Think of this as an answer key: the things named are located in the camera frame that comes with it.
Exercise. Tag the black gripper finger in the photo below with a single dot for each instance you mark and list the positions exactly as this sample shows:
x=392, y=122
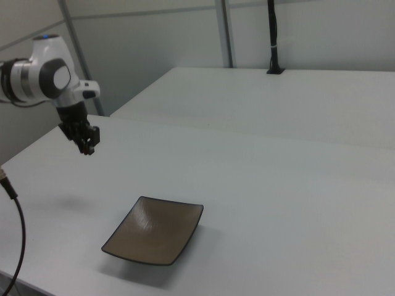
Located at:
x=92, y=137
x=81, y=145

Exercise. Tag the square brown ceramic plate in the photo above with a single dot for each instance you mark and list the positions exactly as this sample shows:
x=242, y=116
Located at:
x=154, y=231

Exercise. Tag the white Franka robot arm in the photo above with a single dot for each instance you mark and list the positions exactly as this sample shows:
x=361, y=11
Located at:
x=46, y=77

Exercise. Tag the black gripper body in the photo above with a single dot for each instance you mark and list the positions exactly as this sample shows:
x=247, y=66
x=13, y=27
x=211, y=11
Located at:
x=73, y=118

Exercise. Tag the black pole with base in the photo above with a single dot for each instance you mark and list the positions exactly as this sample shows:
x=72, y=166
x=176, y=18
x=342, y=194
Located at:
x=273, y=34

